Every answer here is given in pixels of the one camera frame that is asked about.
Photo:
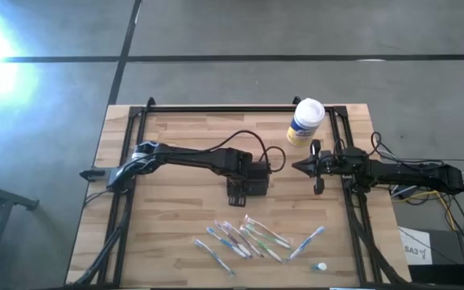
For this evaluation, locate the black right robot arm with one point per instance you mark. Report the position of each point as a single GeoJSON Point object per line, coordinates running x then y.
{"type": "Point", "coordinates": [417, 173]}

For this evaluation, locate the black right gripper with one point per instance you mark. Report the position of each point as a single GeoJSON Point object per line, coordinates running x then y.
{"type": "Point", "coordinates": [334, 163]}

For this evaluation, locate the Lysol wipes canister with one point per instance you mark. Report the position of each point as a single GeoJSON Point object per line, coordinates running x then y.
{"type": "Point", "coordinates": [306, 121]}

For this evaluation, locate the black floor box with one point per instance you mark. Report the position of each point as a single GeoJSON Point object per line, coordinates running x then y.
{"type": "Point", "coordinates": [449, 276]}

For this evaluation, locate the blue toothbrush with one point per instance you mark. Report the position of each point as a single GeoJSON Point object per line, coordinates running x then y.
{"type": "Point", "coordinates": [214, 255]}
{"type": "Point", "coordinates": [306, 243]}
{"type": "Point", "coordinates": [226, 243]}

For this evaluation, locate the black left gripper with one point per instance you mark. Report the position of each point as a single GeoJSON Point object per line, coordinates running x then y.
{"type": "Point", "coordinates": [237, 193]}

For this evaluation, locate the black aluminium table frame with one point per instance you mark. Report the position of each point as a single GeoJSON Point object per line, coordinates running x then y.
{"type": "Point", "coordinates": [232, 108]}

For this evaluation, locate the white SA3 sheet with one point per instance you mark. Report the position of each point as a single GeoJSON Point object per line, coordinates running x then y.
{"type": "Point", "coordinates": [415, 245]}

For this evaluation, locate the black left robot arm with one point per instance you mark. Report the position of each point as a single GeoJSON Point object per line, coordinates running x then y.
{"type": "Point", "coordinates": [200, 157]}

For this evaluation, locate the purple toothbrush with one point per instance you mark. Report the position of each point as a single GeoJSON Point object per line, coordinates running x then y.
{"type": "Point", "coordinates": [243, 238]}
{"type": "Point", "coordinates": [232, 237]}

